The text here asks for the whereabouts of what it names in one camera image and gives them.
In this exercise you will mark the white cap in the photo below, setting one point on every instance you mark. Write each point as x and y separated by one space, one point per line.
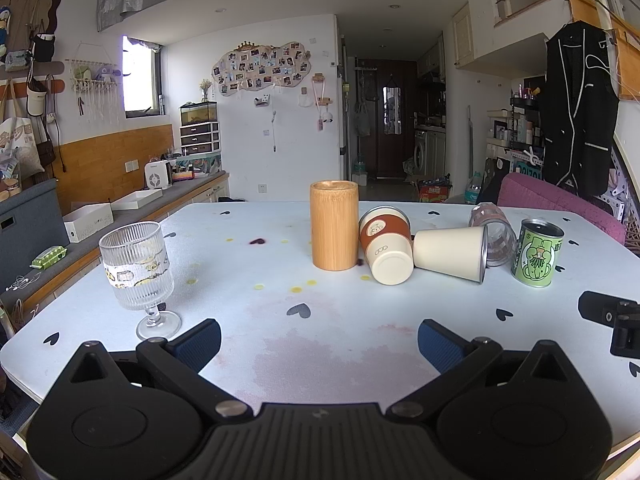
37 100

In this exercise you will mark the white flat tray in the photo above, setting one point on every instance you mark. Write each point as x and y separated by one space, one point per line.
136 200

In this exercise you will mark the clear glass cup pink pattern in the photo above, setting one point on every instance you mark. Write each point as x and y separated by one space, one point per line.
497 232

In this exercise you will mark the canvas tote bag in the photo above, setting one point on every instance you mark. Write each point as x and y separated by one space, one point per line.
17 140

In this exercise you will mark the dark wooden door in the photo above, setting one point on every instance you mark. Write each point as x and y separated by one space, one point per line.
395 155

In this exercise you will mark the window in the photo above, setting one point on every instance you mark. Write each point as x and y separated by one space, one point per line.
140 80

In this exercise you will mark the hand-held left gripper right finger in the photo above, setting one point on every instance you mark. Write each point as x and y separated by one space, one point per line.
440 346

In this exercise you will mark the white desktop appliance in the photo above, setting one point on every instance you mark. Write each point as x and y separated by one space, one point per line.
158 175

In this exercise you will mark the washing machine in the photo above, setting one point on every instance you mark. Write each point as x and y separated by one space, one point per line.
429 152

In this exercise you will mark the hanging plastic bag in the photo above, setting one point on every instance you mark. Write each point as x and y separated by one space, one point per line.
363 120

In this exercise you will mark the cream cup with brown sleeve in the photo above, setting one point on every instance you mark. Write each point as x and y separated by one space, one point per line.
387 250

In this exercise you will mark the cream steel-rimmed cup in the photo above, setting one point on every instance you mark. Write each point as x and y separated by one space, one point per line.
447 252

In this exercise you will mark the wooden side cabinet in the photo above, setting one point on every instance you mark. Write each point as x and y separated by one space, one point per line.
192 192

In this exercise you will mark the door mirror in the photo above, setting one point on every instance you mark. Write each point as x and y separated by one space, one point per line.
392 110

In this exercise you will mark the large water bottle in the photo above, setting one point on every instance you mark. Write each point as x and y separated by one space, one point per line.
474 189

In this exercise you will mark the wavy-framed wall mirror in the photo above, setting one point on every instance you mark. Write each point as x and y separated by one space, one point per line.
22 30

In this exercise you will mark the green cartoon tin cup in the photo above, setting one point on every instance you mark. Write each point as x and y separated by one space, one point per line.
536 257

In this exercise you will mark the black jacket white piping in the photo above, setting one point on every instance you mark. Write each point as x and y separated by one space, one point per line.
580 110

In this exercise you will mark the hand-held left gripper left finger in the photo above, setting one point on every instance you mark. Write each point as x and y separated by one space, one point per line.
199 346

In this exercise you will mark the macrame wall hanging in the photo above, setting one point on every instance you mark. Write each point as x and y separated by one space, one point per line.
95 82

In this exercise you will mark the grey storage box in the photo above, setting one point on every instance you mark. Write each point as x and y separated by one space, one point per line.
30 230

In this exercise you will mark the bamboo cup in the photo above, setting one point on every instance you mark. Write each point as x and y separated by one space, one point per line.
334 230

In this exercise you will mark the brown shoulder bag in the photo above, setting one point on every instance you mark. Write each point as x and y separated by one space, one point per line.
46 152

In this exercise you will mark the black shelf rack with bottles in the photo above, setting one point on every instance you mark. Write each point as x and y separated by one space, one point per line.
525 130

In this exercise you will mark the cloud-shaped photo board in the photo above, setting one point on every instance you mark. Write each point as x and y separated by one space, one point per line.
260 70

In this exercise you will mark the glass fish tank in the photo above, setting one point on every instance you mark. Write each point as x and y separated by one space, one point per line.
199 112

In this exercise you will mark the wall socket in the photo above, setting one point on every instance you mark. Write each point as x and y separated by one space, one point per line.
131 166

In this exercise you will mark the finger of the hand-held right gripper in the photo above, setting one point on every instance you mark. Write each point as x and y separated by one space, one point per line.
597 310
627 335

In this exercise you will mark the magenta chair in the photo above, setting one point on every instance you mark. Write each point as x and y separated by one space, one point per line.
555 200

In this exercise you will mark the green tissue packet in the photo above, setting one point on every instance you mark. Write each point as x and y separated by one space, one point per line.
48 257

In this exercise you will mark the red cardboard box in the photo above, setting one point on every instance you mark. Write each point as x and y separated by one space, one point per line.
434 191

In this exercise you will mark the ribbed glass goblet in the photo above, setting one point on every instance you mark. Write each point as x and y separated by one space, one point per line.
135 270

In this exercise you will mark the small drawer unit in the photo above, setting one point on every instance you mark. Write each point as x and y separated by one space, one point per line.
200 139

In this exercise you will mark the white cardboard box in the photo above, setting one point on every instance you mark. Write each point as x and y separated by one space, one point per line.
89 222

